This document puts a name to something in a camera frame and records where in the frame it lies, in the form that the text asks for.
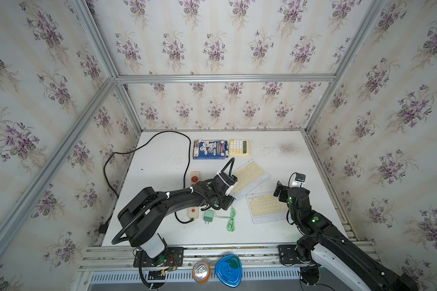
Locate cream power strip red sockets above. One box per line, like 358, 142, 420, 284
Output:
188, 171, 200, 219

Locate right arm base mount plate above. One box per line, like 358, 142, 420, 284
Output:
277, 244, 302, 266

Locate green charging cable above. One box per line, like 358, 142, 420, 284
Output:
214, 206, 237, 233

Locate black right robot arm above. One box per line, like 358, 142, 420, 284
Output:
273, 181, 419, 291

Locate aluminium front rail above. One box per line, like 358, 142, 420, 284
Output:
76, 243, 282, 272

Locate green charger plug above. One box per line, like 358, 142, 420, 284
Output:
203, 210, 215, 224

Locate white yellow keyboard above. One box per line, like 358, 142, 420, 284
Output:
231, 160, 270, 200
246, 192, 288, 225

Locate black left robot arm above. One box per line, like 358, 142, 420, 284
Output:
111, 172, 238, 259

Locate blue marker pen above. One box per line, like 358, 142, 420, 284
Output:
224, 141, 229, 158

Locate blue paperback book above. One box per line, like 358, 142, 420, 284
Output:
192, 139, 226, 160

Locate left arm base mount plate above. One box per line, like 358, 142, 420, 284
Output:
133, 247, 185, 268

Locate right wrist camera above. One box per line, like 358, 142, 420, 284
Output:
288, 172, 306, 187

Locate black power cable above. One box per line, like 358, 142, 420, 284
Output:
98, 130, 195, 234

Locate cream yellow calculator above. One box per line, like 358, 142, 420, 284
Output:
228, 139, 251, 156

